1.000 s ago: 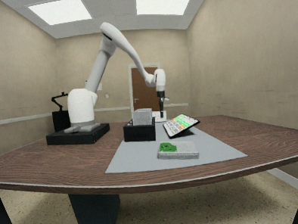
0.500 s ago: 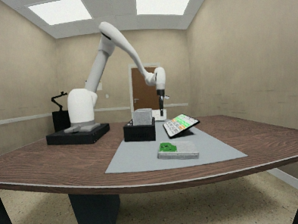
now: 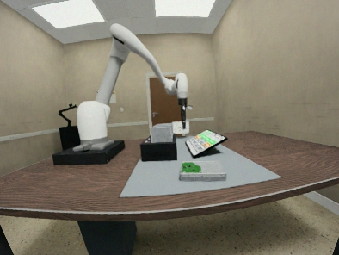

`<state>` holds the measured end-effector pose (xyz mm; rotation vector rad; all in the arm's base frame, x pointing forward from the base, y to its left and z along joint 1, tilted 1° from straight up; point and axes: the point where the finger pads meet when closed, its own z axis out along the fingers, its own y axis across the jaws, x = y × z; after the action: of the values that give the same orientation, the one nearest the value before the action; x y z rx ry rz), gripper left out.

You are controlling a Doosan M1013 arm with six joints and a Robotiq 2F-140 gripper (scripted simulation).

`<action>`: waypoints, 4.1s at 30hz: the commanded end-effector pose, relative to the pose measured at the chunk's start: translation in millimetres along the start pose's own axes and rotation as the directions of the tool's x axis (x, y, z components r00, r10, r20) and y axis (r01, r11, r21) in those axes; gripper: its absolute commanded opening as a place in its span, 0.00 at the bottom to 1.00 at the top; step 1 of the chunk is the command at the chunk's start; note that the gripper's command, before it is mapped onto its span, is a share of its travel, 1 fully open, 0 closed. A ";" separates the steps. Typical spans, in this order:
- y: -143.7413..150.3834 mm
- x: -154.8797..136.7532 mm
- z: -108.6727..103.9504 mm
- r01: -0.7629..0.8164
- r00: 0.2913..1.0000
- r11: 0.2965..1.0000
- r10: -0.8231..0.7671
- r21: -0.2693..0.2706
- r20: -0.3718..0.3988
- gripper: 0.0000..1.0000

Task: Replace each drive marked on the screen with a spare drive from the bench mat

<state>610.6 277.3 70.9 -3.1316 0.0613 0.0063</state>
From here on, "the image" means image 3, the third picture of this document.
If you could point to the status display panel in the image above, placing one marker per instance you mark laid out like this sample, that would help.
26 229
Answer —
204 142

